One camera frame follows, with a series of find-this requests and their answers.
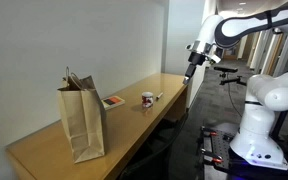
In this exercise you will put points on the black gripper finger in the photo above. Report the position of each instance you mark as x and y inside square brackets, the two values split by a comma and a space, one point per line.
[189, 74]

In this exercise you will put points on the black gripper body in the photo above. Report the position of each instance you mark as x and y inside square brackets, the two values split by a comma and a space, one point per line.
[197, 58]

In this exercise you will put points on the white marker with black cap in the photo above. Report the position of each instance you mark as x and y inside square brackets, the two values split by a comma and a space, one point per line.
[159, 96]

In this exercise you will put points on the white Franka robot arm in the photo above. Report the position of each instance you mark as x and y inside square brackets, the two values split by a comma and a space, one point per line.
[267, 96]

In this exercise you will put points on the red and white mug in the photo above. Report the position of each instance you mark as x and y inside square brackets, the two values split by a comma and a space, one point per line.
[147, 100]

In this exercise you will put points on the black office chair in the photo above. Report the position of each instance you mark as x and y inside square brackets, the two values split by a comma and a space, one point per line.
[157, 140]

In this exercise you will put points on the book with orange black cover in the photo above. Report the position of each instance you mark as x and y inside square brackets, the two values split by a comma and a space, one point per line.
[113, 102]

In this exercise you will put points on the brown paper bag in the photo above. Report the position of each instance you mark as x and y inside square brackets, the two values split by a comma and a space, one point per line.
[82, 126]

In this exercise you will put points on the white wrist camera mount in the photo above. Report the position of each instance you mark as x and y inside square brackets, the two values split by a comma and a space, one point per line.
[214, 59]

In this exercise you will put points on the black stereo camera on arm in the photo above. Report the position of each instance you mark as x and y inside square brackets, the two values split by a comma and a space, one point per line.
[225, 69]

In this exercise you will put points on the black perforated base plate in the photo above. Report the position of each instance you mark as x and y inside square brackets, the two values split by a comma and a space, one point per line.
[219, 143]

